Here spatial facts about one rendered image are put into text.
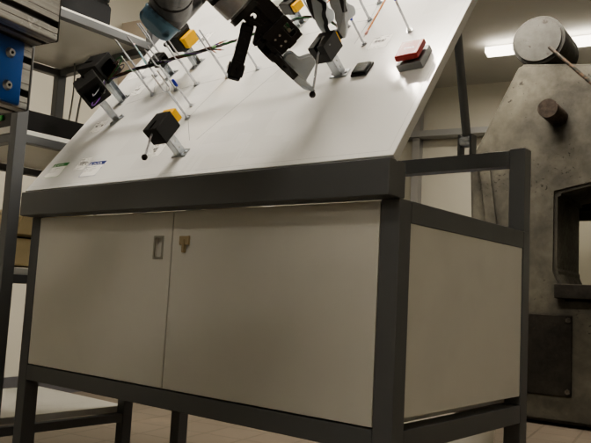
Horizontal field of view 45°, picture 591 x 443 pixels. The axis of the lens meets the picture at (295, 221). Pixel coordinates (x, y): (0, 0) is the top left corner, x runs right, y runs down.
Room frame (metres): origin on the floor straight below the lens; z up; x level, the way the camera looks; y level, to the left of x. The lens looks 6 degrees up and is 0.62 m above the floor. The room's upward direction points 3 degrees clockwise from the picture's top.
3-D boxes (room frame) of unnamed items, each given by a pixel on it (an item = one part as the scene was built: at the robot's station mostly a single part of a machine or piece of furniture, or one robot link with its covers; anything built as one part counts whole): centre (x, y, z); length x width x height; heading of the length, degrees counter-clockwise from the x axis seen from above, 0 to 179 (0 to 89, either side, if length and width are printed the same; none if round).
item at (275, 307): (1.43, 0.06, 0.60); 0.55 x 0.03 x 0.39; 51
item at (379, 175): (1.59, 0.28, 0.83); 1.18 x 0.05 x 0.06; 51
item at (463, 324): (1.83, 0.08, 0.60); 1.17 x 0.58 x 0.40; 51
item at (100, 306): (1.78, 0.48, 0.60); 0.55 x 0.02 x 0.39; 51
